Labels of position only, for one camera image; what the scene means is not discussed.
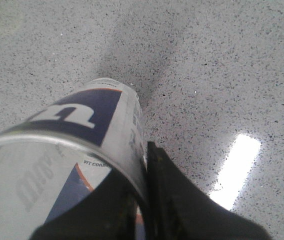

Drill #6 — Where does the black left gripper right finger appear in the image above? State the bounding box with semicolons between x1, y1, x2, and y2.
147;141;271;240

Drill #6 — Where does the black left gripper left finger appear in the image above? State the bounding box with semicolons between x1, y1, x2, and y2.
31;170;137;240

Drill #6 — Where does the white blue tennis ball can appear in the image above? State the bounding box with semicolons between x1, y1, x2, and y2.
0;78;152;240

